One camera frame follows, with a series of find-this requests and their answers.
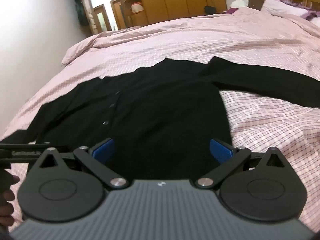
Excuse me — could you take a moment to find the wooden door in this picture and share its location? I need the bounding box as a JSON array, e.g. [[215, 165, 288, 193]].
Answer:
[[93, 4, 112, 32]]

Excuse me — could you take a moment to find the white and pink container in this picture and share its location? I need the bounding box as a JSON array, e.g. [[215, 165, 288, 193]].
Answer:
[[130, 2, 143, 14]]

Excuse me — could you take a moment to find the pink checked bed cover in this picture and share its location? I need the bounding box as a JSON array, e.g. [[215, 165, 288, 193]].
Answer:
[[0, 6, 320, 230]]

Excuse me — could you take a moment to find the dark hanging bag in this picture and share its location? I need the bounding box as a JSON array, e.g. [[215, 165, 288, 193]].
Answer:
[[74, 0, 91, 27]]

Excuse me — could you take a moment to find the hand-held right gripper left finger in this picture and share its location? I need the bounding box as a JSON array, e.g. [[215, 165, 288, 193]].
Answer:
[[30, 138, 128, 189]]

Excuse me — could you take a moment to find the black button cardigan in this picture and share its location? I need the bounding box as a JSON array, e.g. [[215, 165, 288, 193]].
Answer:
[[0, 56, 320, 180]]

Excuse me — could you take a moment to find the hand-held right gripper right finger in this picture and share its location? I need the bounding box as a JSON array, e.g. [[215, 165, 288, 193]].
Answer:
[[196, 138, 288, 189]]

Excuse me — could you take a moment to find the pale pink pillow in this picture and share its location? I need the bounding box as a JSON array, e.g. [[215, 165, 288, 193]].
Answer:
[[261, 0, 313, 18]]

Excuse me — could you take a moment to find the person's left hand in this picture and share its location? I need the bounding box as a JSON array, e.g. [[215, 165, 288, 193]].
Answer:
[[0, 174, 21, 230]]

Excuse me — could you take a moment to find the purple ruffled pillow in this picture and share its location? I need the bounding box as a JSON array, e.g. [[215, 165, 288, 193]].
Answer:
[[300, 9, 320, 22]]

